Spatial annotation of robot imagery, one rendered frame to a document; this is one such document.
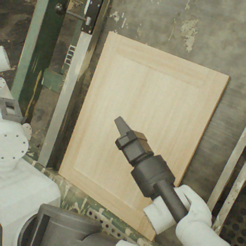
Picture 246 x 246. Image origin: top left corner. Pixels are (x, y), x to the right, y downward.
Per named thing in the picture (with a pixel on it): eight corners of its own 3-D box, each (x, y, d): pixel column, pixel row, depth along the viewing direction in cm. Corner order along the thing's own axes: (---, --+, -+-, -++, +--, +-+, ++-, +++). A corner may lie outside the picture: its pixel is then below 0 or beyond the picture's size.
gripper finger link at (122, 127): (122, 115, 79) (134, 134, 77) (112, 121, 80) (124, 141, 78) (120, 113, 78) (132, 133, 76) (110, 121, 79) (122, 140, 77)
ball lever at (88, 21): (88, 27, 108) (51, 12, 101) (91, 16, 108) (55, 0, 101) (91, 28, 105) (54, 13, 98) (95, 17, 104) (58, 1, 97)
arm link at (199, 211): (190, 199, 77) (223, 231, 65) (159, 217, 76) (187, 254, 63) (182, 178, 74) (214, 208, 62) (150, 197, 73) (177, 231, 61)
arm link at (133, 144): (150, 130, 83) (175, 168, 79) (122, 149, 85) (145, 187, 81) (135, 124, 71) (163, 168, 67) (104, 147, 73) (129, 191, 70)
